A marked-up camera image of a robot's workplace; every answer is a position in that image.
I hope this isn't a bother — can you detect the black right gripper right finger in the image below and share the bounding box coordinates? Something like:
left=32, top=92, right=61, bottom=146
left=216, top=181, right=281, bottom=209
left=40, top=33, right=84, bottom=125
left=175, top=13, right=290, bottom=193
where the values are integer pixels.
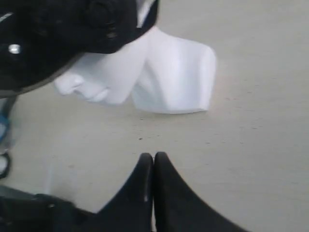
left=154, top=152, right=246, bottom=232

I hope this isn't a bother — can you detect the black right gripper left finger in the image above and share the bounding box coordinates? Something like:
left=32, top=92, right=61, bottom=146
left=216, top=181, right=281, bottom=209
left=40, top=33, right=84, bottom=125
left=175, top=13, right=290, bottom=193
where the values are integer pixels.
left=96, top=153, right=153, bottom=232

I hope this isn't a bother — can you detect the black helmet with tinted visor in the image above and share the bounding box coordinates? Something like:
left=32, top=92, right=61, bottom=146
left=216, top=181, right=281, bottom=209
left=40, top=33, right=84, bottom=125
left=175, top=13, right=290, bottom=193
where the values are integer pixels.
left=0, top=0, right=159, bottom=99

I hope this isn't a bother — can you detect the white mannequin head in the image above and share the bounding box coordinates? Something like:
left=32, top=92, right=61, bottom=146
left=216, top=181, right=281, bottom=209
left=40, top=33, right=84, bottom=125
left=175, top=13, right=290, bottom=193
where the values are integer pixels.
left=54, top=0, right=217, bottom=114

